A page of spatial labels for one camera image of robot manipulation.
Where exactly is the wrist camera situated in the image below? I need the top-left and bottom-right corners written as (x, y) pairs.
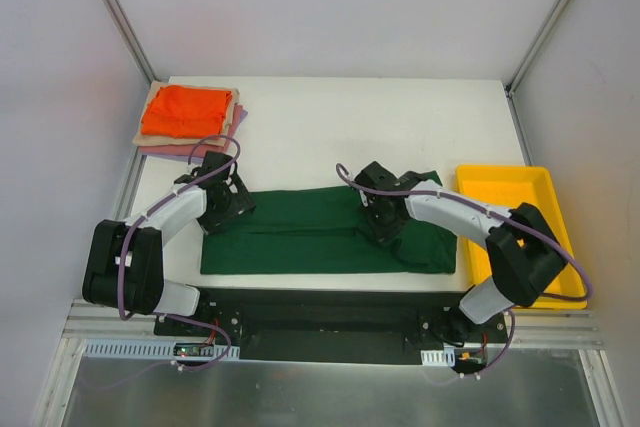
top-left (354, 161), bottom-right (441, 191)
top-left (174, 152), bottom-right (237, 190)

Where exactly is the left white cable duct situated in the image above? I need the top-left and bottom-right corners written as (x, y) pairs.
top-left (84, 340), bottom-right (240, 362)

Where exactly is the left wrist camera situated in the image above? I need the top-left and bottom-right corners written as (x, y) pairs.
top-left (174, 152), bottom-right (237, 190)

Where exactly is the folded beige t shirt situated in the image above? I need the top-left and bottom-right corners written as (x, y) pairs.
top-left (134, 81), bottom-right (239, 141)

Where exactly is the folded pink t shirt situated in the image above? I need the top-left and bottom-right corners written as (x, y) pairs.
top-left (132, 133), bottom-right (231, 160)

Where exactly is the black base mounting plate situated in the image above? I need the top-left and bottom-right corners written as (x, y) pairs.
top-left (153, 288), bottom-right (507, 365)

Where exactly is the aluminium front rail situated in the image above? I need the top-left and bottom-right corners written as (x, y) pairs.
top-left (62, 299), bottom-right (605, 350)

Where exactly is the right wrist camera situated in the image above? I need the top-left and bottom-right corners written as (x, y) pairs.
top-left (354, 161), bottom-right (441, 191)

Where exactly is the aluminium frame post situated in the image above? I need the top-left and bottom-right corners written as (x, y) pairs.
top-left (102, 0), bottom-right (158, 83)
top-left (503, 0), bottom-right (607, 98)

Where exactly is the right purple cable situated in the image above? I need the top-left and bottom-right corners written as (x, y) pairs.
top-left (335, 162), bottom-right (597, 381)

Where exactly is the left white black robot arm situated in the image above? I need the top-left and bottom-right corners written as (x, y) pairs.
top-left (82, 173), bottom-right (255, 336)

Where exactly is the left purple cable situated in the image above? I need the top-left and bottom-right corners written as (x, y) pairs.
top-left (115, 135), bottom-right (243, 374)

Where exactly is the white cable duct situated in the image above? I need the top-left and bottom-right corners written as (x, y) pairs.
top-left (84, 340), bottom-right (240, 362)
top-left (420, 349), bottom-right (455, 368)

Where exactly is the dark green t shirt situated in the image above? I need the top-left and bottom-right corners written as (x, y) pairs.
top-left (200, 185), bottom-right (457, 275)

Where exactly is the left aluminium frame post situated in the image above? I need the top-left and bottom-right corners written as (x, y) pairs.
top-left (102, 0), bottom-right (158, 83)

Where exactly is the yellow plastic tray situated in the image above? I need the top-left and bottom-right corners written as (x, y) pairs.
top-left (456, 165), bottom-right (587, 310)

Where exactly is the right aluminium frame post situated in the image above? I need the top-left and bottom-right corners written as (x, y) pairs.
top-left (503, 0), bottom-right (607, 98)

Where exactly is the purple cable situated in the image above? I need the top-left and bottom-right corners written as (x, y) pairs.
top-left (115, 135), bottom-right (243, 374)
top-left (335, 162), bottom-right (597, 381)

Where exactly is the right white cable duct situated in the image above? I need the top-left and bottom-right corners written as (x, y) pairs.
top-left (420, 349), bottom-right (455, 368)

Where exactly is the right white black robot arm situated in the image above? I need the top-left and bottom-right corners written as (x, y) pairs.
top-left (361, 182), bottom-right (575, 346)

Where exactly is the folded orange t shirt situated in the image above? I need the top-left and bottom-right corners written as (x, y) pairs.
top-left (140, 85), bottom-right (234, 139)

